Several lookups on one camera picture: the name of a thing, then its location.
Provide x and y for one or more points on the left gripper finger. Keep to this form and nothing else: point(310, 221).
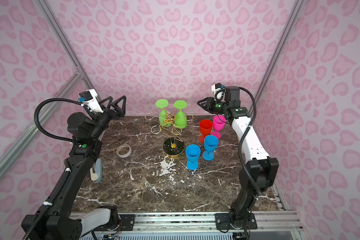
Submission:
point(119, 106)
point(106, 103)

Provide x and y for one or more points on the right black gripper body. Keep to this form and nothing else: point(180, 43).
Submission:
point(221, 107)

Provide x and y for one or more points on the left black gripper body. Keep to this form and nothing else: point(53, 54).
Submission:
point(107, 117)

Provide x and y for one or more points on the magenta wine glass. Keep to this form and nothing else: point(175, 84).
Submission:
point(219, 123)

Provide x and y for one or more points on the red wine glass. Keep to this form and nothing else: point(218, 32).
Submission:
point(205, 129)

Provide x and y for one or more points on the green wine glass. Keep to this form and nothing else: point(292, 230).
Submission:
point(180, 117)
point(162, 104)

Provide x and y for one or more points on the blue wine glass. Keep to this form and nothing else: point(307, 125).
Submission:
point(210, 145)
point(193, 154)

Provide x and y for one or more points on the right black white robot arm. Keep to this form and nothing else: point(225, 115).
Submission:
point(259, 170)

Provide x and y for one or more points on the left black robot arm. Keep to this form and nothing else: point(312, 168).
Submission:
point(53, 221)

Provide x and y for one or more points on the clear tape roll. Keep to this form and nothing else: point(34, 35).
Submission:
point(123, 151)

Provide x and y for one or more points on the grey blue flat object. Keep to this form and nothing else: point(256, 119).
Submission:
point(96, 172)

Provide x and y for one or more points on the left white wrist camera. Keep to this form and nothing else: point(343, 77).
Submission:
point(89, 98)

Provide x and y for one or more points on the gold wire glass rack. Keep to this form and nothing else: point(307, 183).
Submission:
point(173, 145)

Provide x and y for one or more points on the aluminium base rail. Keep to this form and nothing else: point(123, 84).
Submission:
point(279, 225)

